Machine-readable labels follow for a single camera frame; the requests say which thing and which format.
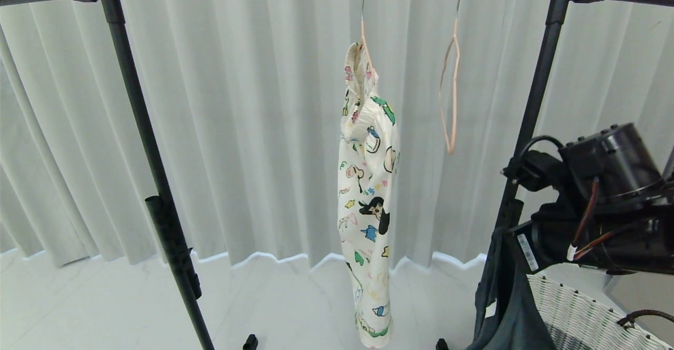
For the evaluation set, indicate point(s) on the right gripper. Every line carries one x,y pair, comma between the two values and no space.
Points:
632,239

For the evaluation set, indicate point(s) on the dark green garment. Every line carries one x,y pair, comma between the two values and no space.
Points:
516,313

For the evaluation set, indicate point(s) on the cream printed garment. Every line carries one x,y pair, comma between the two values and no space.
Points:
366,208

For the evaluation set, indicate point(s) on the pink clothes hanger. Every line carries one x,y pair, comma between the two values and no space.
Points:
363,23
455,50

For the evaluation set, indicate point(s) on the white laundry basket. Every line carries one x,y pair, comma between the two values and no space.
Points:
579,308

